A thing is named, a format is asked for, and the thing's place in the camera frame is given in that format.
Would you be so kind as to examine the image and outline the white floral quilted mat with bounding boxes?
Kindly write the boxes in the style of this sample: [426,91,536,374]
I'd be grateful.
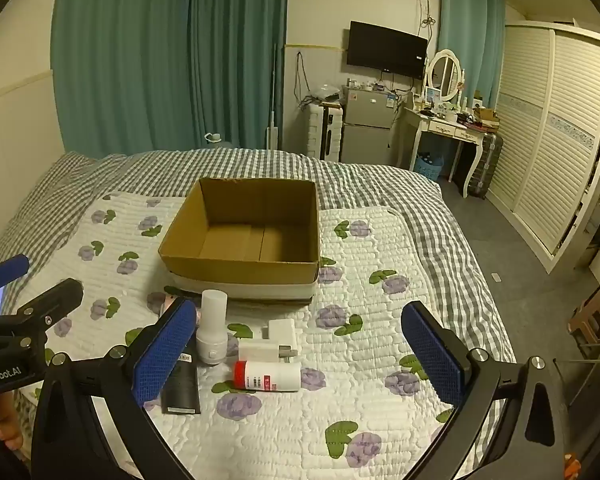
[45,192,481,480]

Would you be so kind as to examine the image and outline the white charger with prongs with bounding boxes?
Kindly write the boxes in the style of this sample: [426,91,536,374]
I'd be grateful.
[237,338,301,362]

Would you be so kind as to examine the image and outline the white charger cube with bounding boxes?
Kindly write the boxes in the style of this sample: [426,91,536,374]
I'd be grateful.
[262,317,296,343]

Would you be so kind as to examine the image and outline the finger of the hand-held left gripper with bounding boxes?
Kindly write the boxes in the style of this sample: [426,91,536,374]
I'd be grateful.
[0,254,31,307]
[0,277,85,358]

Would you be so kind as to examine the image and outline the black hanging cables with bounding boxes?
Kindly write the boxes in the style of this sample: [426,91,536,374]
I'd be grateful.
[292,52,313,111]

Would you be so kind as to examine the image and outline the grey checked bed cover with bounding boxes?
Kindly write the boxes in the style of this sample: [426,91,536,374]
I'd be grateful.
[0,147,518,480]

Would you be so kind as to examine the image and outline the white louvred wardrobe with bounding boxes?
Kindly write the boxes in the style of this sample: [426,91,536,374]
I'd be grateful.
[485,20,600,275]

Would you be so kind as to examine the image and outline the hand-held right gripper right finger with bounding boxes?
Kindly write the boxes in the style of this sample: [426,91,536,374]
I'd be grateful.
[400,300,573,480]

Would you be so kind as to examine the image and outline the grey two-door fridge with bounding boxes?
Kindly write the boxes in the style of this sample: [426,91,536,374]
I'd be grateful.
[341,85,397,166]

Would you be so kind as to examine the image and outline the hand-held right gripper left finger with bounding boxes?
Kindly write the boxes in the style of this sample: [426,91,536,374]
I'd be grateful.
[30,296,201,480]

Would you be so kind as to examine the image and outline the white ribbed suitcase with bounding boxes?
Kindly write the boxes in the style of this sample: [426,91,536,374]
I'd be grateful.
[307,101,343,162]

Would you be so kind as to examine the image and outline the person's left hand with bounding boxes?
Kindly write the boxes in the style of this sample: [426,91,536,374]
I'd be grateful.
[0,392,27,453]

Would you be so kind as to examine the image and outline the dark suitcase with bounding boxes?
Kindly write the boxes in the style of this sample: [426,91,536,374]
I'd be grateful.
[467,132,504,200]

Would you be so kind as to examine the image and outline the white humidifier bottle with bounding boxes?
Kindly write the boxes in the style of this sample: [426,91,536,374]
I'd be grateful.
[195,289,229,365]

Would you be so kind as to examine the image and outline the wide teal curtain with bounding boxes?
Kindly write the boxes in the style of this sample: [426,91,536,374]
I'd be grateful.
[51,0,197,158]
[190,0,288,152]

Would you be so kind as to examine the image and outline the white oval mirror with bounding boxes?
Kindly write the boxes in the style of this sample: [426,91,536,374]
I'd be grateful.
[426,49,465,103]

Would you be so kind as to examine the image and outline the white dressing table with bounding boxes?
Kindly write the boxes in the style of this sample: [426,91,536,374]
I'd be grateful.
[397,105,501,198]

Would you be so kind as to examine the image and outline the blue plastic basket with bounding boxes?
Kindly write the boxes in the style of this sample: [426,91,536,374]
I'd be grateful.
[414,152,443,179]

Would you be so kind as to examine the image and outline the brown cardboard box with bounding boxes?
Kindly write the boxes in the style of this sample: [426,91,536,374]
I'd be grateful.
[159,177,322,307]

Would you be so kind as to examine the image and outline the white mop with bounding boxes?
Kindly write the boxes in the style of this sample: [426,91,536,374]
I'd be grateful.
[266,42,282,150]

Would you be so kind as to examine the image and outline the black remote control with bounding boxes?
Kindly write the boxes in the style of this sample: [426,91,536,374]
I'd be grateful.
[161,352,202,416]

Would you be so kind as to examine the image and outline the wooden stool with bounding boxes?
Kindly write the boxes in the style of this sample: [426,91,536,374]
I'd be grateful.
[567,280,600,357]

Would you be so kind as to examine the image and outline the black wall television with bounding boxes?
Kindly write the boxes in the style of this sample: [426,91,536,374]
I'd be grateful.
[346,21,429,81]

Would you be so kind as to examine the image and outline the narrow teal curtain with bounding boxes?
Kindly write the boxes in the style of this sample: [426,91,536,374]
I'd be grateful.
[437,0,506,107]

